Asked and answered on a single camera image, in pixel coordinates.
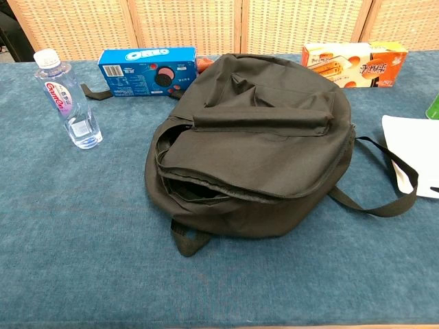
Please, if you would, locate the orange wafer biscuit box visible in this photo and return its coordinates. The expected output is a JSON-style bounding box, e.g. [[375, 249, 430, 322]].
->
[[301, 41, 409, 89]]

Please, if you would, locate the blue carpet table cover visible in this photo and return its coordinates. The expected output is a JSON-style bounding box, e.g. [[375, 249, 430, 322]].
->
[[0, 50, 439, 327]]

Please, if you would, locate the woven rattan folding screen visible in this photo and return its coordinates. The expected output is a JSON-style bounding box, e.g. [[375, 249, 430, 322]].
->
[[5, 0, 439, 63]]

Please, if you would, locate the clear plastic water bottle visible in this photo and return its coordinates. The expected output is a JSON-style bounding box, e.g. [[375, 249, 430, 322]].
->
[[33, 48, 104, 150]]

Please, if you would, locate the rust brown crumpled cloth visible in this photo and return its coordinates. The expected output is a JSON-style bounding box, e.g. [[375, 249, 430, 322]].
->
[[195, 56, 215, 73]]

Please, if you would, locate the black fabric backpack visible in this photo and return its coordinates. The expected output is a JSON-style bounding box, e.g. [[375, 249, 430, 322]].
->
[[80, 53, 420, 258]]

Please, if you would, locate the blue Oreo cookie box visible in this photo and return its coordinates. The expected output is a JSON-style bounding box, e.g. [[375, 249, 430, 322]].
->
[[97, 47, 198, 98]]

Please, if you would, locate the white flat card package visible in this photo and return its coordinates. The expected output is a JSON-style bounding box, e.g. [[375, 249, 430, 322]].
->
[[381, 114, 439, 199]]

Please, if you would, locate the green Pringles chips can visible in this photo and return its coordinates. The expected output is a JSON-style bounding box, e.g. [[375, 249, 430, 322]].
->
[[424, 94, 439, 121]]

